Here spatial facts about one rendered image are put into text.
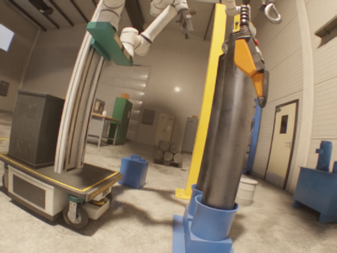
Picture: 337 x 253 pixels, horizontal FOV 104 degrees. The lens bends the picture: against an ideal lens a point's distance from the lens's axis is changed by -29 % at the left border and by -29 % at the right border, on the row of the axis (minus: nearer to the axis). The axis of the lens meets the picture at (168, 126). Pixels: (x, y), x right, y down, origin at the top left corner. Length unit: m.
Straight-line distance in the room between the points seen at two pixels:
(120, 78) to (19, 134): 10.23
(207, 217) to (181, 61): 10.61
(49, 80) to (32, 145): 12.85
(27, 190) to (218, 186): 1.22
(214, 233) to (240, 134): 0.60
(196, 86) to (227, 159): 9.91
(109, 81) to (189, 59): 5.03
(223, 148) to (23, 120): 1.35
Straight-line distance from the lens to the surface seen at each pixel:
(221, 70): 1.51
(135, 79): 11.12
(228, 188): 1.10
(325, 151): 3.02
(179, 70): 11.12
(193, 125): 9.94
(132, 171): 2.32
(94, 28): 1.24
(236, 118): 1.08
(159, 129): 9.88
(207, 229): 1.16
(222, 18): 2.98
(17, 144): 1.50
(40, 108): 1.34
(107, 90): 11.46
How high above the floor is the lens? 0.73
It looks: 3 degrees up
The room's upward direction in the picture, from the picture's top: 11 degrees clockwise
